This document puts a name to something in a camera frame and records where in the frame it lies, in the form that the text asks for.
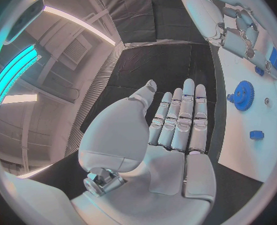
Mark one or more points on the blue gear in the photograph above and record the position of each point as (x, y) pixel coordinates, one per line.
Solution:
(244, 95)

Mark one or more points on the glowing light bar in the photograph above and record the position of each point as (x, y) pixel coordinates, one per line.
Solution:
(12, 73)

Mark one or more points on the white task board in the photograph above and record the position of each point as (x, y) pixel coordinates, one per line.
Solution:
(246, 153)

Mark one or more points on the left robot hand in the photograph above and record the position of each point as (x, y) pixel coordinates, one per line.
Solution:
(138, 172)

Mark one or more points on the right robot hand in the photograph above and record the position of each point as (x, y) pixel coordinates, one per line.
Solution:
(239, 39)

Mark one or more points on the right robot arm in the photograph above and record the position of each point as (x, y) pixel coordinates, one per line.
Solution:
(199, 9)

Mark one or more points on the blue rectangular block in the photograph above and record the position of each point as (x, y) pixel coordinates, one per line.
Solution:
(276, 59)

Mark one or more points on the blue plug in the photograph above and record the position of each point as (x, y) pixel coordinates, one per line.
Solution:
(259, 71)

